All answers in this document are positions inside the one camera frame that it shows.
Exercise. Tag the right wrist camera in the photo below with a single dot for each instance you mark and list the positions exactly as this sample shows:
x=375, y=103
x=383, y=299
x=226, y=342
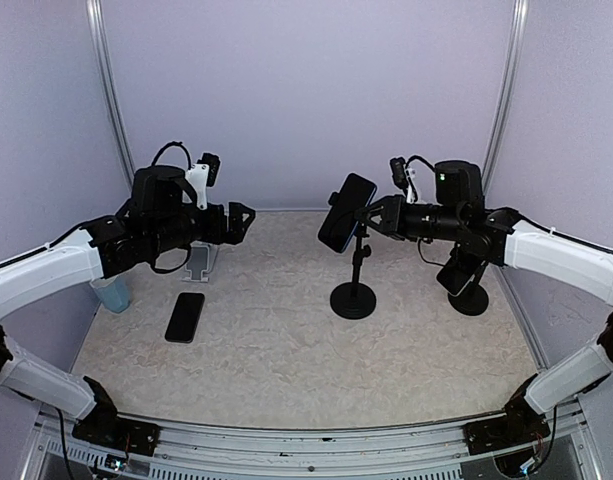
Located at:
x=402, y=177

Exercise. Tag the black tall phone stand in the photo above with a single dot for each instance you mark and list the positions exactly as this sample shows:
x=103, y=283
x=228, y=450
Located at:
x=355, y=300

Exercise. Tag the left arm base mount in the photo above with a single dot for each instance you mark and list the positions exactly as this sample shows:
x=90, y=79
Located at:
x=104, y=427

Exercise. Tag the left aluminium frame post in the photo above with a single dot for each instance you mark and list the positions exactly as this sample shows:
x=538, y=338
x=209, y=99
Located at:
x=102, y=53

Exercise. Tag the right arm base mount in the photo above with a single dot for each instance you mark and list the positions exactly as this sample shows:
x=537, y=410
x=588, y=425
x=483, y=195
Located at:
x=519, y=424

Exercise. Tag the front aluminium rail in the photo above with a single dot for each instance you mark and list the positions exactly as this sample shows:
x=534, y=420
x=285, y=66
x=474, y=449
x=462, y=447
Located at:
x=435, y=450

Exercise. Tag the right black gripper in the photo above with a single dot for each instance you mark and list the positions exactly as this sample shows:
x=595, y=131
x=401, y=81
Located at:
x=392, y=221

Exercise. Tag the right aluminium frame post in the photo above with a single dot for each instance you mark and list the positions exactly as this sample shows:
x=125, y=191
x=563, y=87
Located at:
x=511, y=67

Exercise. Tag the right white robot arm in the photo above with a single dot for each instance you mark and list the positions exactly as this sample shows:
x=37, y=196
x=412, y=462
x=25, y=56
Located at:
x=505, y=238

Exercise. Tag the blue phone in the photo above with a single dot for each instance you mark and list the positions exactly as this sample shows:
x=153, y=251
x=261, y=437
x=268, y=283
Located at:
x=340, y=224

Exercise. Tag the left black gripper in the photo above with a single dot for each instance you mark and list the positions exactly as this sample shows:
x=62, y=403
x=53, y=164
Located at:
x=236, y=232

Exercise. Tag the aluminium frame post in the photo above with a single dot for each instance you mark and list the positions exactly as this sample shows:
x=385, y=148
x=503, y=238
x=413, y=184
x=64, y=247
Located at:
x=102, y=53
x=511, y=67

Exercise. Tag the black phone red case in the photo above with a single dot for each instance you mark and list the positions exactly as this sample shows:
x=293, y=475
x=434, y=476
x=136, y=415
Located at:
x=185, y=318

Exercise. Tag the silver folding phone stand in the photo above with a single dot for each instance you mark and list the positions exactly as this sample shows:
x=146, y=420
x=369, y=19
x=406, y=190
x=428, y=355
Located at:
x=201, y=262

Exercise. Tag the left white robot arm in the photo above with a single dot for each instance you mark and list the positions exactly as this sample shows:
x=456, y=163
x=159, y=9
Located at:
x=167, y=210

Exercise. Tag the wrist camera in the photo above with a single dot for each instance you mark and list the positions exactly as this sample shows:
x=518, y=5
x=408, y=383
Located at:
x=402, y=177
x=208, y=170

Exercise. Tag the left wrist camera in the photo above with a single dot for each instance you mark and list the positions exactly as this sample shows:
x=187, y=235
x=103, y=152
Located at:
x=208, y=170

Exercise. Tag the light blue mug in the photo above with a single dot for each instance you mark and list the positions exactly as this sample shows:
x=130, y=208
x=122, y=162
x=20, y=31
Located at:
x=113, y=293

